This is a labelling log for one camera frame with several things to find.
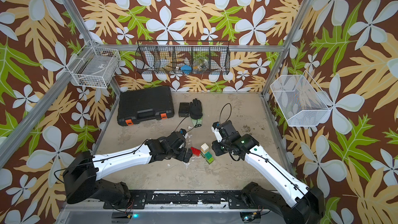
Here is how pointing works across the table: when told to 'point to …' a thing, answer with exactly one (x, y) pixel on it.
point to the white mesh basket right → (302, 101)
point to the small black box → (184, 109)
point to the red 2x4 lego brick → (195, 151)
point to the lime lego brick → (210, 160)
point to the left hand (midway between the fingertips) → (187, 150)
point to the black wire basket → (167, 57)
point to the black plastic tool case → (145, 104)
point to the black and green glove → (196, 113)
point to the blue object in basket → (186, 69)
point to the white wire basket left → (95, 67)
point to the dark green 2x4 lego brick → (208, 155)
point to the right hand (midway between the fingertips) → (213, 145)
